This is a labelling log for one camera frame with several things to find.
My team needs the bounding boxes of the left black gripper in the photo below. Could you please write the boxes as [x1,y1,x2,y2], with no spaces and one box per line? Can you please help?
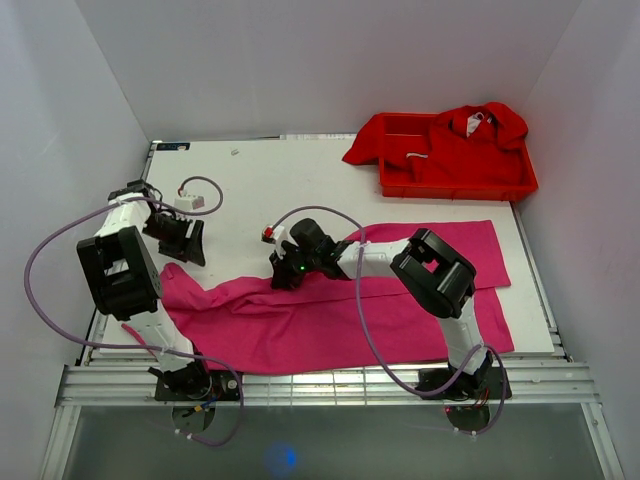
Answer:
[142,213,206,266]

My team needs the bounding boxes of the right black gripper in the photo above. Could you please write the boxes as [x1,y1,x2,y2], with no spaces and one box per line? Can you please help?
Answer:
[271,242,320,290]

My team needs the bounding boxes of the pink trousers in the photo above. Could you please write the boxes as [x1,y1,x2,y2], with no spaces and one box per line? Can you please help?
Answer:
[121,218,515,376]

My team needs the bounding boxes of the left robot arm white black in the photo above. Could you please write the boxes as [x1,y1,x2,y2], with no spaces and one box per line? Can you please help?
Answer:
[76,180,212,400]

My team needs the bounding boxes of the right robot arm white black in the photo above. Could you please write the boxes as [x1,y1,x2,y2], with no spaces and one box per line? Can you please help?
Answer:
[262,218,509,400]

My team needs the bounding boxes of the red trousers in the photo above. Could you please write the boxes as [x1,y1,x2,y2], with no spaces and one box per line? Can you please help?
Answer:
[342,102,528,186]

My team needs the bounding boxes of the blue label sticker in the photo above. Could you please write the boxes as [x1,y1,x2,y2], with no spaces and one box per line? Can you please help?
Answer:
[155,142,191,151]

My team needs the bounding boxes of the red plastic bin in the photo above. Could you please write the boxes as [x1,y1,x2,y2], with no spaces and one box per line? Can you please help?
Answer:
[379,143,538,202]

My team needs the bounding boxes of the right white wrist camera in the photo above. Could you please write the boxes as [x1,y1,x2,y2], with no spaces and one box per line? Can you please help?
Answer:
[261,225,288,245]

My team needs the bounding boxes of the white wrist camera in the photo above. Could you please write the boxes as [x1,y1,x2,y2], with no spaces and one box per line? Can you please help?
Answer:
[261,225,288,245]
[173,193,205,212]

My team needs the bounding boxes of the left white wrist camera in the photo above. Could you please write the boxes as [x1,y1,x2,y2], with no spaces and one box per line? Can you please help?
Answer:
[173,193,205,212]

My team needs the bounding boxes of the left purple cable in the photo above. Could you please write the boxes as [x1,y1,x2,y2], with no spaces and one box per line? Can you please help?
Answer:
[24,175,245,447]

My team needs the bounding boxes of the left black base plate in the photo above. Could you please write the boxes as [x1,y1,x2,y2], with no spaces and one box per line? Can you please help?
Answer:
[153,370,240,403]

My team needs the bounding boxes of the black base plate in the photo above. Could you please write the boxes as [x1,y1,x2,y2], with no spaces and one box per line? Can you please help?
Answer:
[153,370,240,403]
[416,367,512,401]

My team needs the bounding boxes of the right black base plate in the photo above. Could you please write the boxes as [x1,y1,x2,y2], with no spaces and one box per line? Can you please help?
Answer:
[416,367,512,401]

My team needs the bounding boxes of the aluminium rail frame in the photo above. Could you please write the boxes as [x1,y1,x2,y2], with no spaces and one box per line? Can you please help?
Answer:
[39,352,626,480]

